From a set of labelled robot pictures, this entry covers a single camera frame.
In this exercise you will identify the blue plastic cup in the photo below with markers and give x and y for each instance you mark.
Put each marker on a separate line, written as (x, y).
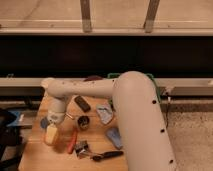
(44, 123)

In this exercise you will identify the black handled utensil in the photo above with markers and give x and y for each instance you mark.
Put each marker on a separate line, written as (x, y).
(101, 156)

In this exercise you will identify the purple bowl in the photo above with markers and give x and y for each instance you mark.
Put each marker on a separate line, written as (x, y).
(93, 78)

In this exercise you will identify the green plastic tray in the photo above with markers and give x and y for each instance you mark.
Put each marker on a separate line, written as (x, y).
(149, 75)

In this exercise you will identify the orange carrot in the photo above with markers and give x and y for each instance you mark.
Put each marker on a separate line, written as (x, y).
(72, 141)

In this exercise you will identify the blue white cloth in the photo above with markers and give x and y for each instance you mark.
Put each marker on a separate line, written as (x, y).
(105, 113)

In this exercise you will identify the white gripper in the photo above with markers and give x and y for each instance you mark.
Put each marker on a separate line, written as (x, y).
(56, 115)

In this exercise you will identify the small metal cup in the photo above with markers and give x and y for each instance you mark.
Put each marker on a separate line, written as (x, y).
(83, 122)

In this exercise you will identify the black rectangular block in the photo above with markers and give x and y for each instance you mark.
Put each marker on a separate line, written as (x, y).
(84, 106)

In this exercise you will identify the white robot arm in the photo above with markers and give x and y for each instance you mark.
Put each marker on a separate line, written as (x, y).
(144, 136)

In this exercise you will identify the blue sponge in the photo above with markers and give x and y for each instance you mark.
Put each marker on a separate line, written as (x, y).
(114, 136)

